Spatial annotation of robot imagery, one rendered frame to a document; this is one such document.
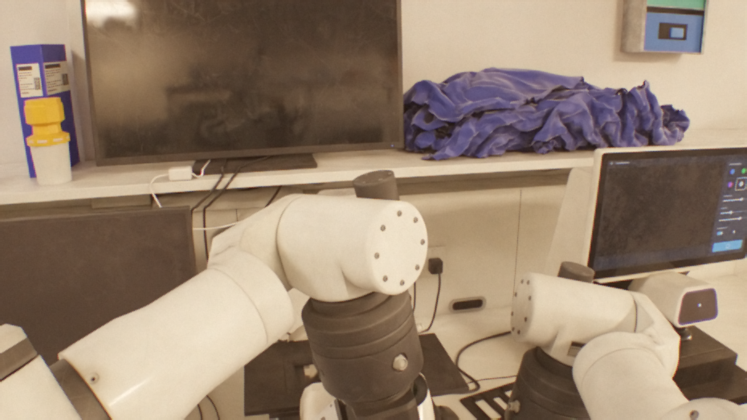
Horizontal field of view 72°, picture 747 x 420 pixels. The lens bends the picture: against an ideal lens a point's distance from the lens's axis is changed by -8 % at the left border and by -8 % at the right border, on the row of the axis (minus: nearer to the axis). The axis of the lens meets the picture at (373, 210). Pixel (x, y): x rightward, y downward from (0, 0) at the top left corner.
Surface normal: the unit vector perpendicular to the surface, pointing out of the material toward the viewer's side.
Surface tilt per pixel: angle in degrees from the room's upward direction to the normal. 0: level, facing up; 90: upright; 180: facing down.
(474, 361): 0
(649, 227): 93
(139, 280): 86
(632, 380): 20
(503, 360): 0
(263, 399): 0
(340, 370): 97
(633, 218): 93
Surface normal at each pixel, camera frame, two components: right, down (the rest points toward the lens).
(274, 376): -0.01, -0.96
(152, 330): 0.28, -0.79
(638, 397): -0.41, -0.91
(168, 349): 0.55, -0.54
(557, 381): -0.24, -0.59
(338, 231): -0.63, -0.29
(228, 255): -0.25, -0.90
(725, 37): 0.21, 0.28
